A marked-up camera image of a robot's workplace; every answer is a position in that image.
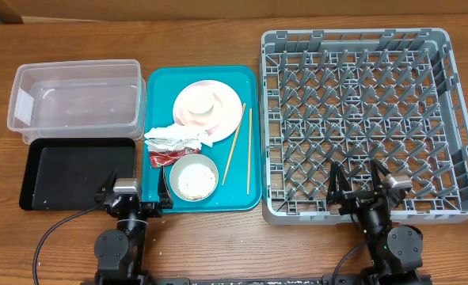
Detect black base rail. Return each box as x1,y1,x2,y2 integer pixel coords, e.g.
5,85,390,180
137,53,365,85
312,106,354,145
154,273,432,285

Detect small white cup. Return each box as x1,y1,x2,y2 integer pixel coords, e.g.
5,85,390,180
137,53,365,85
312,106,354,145
185,86,215,116

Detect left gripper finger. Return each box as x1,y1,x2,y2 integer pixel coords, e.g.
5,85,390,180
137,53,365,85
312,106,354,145
158,166,173,209
94,168,117,203

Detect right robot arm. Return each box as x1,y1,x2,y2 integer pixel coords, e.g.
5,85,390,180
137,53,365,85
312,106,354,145
326,158,432,285

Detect wooden chopstick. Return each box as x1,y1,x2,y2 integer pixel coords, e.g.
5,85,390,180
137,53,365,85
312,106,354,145
222,103,246,186
246,108,253,195

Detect black plastic tray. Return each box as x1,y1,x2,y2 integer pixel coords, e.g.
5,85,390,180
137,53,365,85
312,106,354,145
19,138,136,211

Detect clear plastic bin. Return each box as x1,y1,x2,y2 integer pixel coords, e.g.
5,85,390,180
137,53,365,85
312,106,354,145
7,59,146,144

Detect white napkin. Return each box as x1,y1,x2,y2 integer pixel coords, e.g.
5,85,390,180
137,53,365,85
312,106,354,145
144,123,213,152

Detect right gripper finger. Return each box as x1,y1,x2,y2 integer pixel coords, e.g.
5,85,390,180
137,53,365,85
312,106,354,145
326,161,352,198
369,158,390,194

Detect grey dish rack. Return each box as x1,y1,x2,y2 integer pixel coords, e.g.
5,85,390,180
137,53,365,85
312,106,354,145
260,28,468,225

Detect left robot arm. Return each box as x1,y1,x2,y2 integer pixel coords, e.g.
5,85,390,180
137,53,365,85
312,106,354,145
94,167,173,284

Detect teal serving tray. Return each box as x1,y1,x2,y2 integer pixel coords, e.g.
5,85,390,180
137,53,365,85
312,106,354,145
145,66,264,214

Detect pink plate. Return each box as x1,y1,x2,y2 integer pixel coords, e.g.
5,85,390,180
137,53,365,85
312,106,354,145
173,80,242,143

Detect left wooden chopstick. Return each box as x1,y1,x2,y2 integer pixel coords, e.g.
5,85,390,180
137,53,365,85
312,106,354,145
222,103,246,186

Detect white rice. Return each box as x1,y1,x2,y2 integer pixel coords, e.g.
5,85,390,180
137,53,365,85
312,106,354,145
177,164,217,200

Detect red snack wrapper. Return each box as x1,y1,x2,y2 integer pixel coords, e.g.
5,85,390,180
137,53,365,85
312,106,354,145
150,148,200,168

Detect right wooden chopstick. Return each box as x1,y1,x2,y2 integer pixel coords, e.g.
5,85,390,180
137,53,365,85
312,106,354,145
246,108,253,195

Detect grey bowl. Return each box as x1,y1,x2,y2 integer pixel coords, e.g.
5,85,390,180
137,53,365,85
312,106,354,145
169,154,219,202

